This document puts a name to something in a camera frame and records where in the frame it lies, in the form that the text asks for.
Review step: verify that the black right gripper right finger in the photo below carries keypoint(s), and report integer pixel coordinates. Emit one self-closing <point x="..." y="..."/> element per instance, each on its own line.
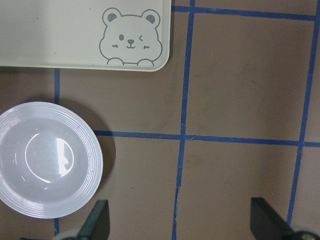
<point x="267" y="224"/>

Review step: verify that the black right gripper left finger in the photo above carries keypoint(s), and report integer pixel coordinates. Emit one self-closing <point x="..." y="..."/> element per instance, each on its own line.
<point x="95" y="227"/>

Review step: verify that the cream bear tray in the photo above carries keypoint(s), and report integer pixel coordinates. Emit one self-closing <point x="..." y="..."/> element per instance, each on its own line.
<point x="121" y="35"/>

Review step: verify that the white round plate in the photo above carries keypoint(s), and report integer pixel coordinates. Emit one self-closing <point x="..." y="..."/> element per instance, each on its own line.
<point x="51" y="162"/>

